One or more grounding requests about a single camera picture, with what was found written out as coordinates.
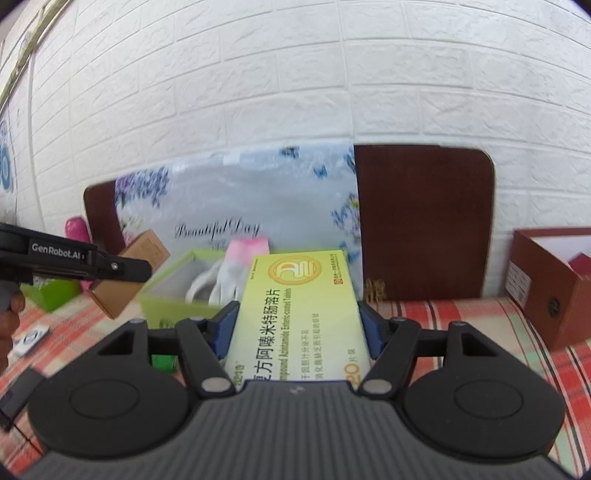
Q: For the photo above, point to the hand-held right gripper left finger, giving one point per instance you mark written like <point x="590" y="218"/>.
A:
<point x="226" y="324"/>

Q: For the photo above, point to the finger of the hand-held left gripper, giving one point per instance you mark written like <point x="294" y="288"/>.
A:
<point x="124" y="267"/>

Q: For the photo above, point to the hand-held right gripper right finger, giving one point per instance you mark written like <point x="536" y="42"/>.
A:
<point x="370" y="323"/>

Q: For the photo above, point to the tan gold box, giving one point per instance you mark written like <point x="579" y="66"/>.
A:
<point x="115" y="296"/>

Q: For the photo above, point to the white glove pink cuff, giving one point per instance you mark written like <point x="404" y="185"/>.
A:
<point x="226" y="277"/>

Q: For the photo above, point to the light green box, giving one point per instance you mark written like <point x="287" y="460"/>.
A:
<point x="161" y="310"/>

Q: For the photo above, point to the white yellow medicine box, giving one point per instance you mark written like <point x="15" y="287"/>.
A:
<point x="300" y="318"/>

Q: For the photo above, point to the person's left hand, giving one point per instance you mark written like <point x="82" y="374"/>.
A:
<point x="10" y="323"/>

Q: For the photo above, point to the pink thermos bottle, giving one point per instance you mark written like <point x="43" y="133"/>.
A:
<point x="76" y="228"/>

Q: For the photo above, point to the dark green storage box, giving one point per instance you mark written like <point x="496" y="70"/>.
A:
<point x="51" y="295"/>

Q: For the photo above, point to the green medicine box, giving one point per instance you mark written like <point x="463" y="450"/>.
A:
<point x="164" y="363"/>

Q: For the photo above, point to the white round-button device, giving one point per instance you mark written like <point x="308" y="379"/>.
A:
<point x="30" y="339"/>

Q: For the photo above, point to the brown wooden headboard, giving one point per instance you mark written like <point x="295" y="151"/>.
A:
<point x="415" y="221"/>

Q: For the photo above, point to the floral plastic bedding package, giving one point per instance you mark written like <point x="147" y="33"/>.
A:
<point x="277" y="203"/>

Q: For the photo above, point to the plaid bed sheet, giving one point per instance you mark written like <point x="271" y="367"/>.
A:
<point x="508" y="323"/>

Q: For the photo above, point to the black flat device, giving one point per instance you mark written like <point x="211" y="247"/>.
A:
<point x="18" y="398"/>

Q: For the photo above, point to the brown shoe box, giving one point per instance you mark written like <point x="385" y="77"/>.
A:
<point x="545" y="295"/>

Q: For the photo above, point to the maroon item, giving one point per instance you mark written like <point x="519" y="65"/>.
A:
<point x="581" y="264"/>

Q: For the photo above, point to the blue wall sticker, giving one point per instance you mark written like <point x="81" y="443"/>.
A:
<point x="4" y="159"/>

